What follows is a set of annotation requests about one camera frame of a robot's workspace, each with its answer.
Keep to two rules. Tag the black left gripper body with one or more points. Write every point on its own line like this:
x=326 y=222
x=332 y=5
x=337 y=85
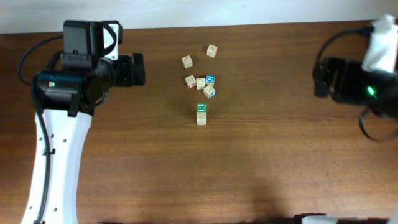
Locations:
x=125 y=69

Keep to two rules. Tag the green-edged wooden block 6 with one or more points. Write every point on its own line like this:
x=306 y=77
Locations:
x=202 y=108

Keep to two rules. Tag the yellow wooden block 7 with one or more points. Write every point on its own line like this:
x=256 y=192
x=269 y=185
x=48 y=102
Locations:
x=201 y=118

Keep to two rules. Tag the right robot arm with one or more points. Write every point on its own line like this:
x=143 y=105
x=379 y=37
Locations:
x=346 y=82

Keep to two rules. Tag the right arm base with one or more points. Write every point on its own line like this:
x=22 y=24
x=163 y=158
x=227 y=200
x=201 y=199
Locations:
x=314 y=218

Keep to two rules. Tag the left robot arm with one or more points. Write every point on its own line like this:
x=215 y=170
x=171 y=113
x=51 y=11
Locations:
x=76 y=80

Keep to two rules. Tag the green R wooden block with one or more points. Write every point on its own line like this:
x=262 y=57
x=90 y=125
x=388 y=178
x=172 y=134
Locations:
x=187 y=61

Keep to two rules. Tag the wooden block K baseball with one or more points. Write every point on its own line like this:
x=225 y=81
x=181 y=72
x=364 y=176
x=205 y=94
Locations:
x=191 y=81

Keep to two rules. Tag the wooden block apple red letter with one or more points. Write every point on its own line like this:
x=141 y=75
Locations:
x=200 y=83

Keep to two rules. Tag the blue D wooden block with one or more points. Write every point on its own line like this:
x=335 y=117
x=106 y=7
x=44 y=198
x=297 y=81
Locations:
x=210 y=80

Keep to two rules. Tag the wooden block number 1 car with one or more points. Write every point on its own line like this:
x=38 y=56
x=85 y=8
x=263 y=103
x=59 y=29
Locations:
x=209 y=91

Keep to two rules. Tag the wooden block number 2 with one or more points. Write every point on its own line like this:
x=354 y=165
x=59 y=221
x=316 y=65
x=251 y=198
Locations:
x=212 y=51

